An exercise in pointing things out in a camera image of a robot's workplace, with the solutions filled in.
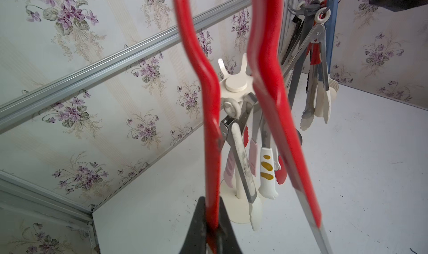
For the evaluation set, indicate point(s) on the black steel tongs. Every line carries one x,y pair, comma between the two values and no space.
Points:
292,36

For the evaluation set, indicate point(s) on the white cat paw tongs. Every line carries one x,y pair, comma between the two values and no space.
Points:
267,175

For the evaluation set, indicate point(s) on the cream steel tongs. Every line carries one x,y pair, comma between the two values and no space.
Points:
309,40

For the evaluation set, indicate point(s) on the dark grey utensil rack stand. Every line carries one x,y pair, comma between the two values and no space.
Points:
305,11

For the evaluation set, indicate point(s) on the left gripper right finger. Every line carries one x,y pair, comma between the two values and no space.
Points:
226,240

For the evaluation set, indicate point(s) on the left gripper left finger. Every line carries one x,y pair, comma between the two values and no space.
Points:
195,241

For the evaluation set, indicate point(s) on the cream utensil rack stand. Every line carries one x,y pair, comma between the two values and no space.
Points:
240,88

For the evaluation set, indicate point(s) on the red handled steel tongs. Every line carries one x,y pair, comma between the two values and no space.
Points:
309,111

